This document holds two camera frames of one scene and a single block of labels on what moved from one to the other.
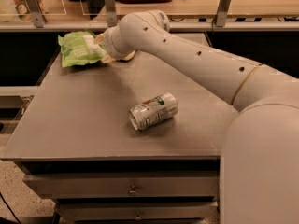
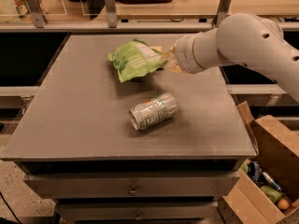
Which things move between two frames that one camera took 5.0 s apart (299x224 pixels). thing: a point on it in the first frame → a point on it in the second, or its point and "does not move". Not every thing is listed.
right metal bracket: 223,7 does not move
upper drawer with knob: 125,184 does not move
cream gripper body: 107,43 → 184,56
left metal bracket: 35,6 does not move
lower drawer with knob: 69,212 does not move
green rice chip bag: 78,48 → 135,59
